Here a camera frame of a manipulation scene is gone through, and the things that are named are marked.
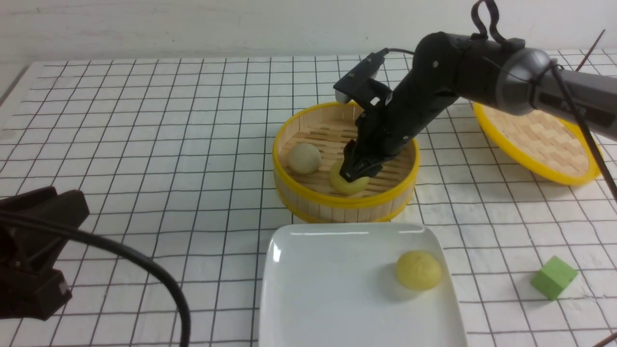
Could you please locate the thick black foreground cable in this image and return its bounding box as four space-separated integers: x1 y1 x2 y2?
0 212 192 347

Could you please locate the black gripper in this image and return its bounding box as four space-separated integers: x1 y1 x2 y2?
339 72 458 183

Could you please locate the white steamed bun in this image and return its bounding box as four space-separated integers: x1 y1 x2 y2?
287 143 322 175

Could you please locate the yellow steamed bun back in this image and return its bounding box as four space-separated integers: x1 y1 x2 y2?
395 251 443 292

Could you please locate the yellow steamed bun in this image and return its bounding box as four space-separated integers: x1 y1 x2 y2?
330 160 370 196
395 251 443 292

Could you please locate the white grid tablecloth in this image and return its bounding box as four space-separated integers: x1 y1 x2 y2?
0 56 616 347

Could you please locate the green foam cube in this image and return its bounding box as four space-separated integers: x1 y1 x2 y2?
530 255 578 301

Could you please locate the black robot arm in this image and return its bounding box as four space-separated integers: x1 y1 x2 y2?
334 0 617 182

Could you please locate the white square plate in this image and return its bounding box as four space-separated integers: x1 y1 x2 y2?
258 222 469 347

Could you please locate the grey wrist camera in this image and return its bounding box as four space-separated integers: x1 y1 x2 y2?
333 48 393 107

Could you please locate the bamboo steamer basket yellow rim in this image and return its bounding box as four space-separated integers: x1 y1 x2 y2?
272 102 420 223

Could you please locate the bamboo steamer lid yellow rim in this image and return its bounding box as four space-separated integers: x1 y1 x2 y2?
472 103 600 186

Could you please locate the yellow steamed bun front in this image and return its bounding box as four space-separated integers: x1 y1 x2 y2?
330 160 370 196

